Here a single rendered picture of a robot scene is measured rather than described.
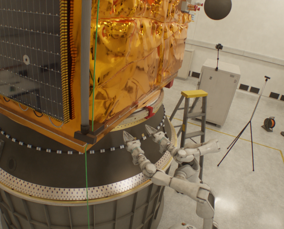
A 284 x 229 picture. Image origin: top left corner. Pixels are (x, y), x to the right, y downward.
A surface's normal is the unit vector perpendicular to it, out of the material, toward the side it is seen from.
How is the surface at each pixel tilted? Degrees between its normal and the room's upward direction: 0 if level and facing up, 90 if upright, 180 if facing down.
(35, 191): 43
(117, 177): 62
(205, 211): 90
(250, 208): 0
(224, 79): 90
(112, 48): 84
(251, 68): 90
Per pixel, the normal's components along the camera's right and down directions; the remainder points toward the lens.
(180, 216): 0.14, -0.89
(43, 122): -0.41, 0.44
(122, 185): 0.45, -0.34
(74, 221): 0.16, 0.46
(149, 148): 0.75, -0.08
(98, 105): 0.84, 0.32
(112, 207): 0.44, 0.46
